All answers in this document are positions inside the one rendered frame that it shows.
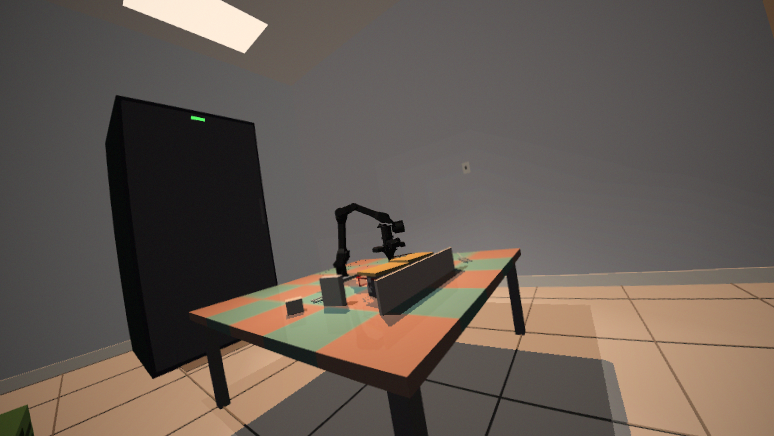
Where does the grey flat rectangular panel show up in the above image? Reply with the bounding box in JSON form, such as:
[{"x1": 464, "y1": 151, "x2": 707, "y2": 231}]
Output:
[{"x1": 374, "y1": 247, "x2": 454, "y2": 316}]

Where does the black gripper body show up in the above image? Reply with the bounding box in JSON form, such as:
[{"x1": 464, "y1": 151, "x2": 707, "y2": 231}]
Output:
[{"x1": 372, "y1": 234, "x2": 405, "y2": 253}]

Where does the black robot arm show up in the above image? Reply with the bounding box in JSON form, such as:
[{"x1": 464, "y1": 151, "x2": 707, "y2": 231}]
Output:
[{"x1": 333, "y1": 203, "x2": 405, "y2": 278}]

